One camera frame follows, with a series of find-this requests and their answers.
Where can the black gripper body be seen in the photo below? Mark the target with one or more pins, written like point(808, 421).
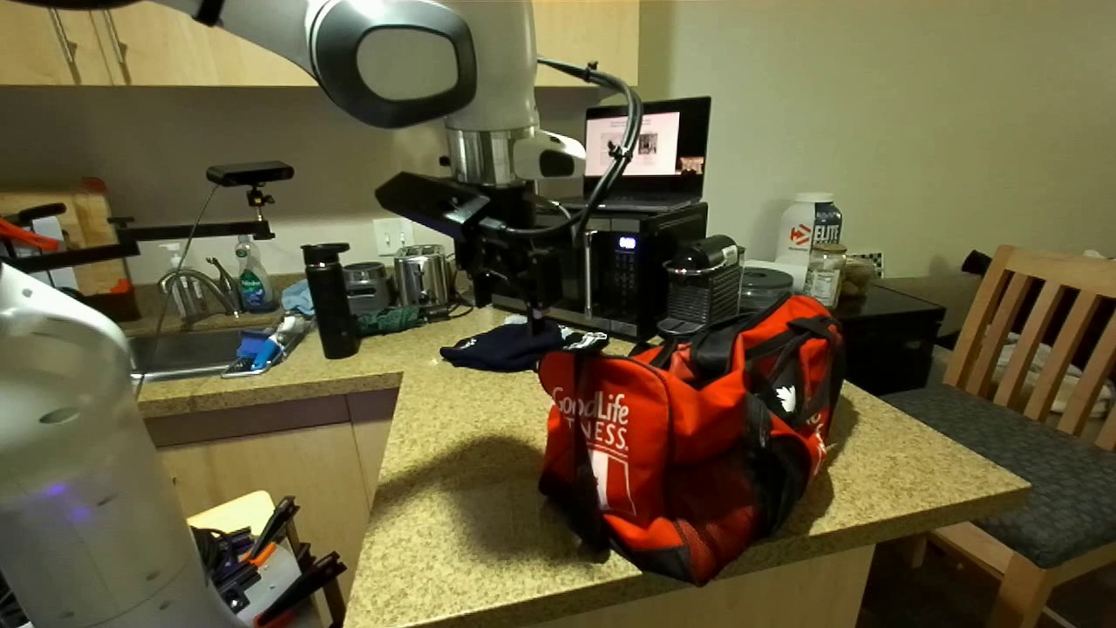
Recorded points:
point(508, 264)

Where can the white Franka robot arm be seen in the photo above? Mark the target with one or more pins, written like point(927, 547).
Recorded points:
point(394, 58)

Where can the orange duffel bag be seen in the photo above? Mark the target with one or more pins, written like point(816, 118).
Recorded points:
point(675, 441)

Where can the black white Raiders beanie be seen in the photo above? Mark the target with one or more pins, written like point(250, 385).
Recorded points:
point(584, 338)

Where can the steel kettle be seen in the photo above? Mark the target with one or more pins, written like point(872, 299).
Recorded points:
point(421, 279)

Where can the black microwave oven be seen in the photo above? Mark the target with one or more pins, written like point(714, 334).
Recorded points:
point(630, 279)

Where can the black capsule coffee machine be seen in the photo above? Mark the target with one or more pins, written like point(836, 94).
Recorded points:
point(704, 282)

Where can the black thermos bottle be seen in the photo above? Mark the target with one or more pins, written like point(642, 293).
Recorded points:
point(332, 302)

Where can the small monitor screen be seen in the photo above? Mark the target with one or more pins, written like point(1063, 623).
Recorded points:
point(675, 140)

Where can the light blue cloth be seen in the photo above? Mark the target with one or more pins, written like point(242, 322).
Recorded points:
point(296, 299)

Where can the grey round lidded container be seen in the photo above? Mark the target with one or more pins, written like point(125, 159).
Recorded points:
point(769, 282)

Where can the clear dish soap bottle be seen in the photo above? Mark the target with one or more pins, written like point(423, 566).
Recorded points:
point(253, 282)

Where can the blue dish scrubber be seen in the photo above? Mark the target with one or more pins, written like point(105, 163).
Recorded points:
point(263, 351)

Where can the white supplement jar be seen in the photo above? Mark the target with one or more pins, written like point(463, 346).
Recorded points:
point(805, 239)

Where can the glass jar with lid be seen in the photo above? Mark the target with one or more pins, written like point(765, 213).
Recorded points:
point(826, 277)

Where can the wooden base cabinet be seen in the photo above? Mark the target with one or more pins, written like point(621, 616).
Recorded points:
point(279, 464)

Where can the small dark jar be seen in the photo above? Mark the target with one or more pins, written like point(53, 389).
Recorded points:
point(862, 274)

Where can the metal sink faucet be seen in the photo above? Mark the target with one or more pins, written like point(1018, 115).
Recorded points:
point(186, 292)

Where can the steel kitchen sink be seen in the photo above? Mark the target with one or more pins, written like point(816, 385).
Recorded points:
point(186, 351)

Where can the black box cabinet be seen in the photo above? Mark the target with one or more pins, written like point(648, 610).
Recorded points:
point(890, 335)

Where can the container of black tools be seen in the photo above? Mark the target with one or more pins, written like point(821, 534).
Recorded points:
point(250, 563)

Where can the wooden cutting board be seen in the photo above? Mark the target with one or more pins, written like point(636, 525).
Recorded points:
point(88, 231)

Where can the wooden slatted chair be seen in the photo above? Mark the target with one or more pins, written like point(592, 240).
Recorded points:
point(1024, 302)

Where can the grey chair seat cushion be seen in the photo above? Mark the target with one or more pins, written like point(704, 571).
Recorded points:
point(1024, 464)

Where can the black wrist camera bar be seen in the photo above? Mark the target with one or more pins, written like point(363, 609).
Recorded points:
point(432, 201)

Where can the white wall outlet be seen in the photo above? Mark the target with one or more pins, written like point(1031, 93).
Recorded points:
point(392, 233)

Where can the black stereo camera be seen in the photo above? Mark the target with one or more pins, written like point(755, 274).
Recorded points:
point(250, 173)

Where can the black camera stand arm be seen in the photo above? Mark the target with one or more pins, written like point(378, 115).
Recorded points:
point(186, 231)

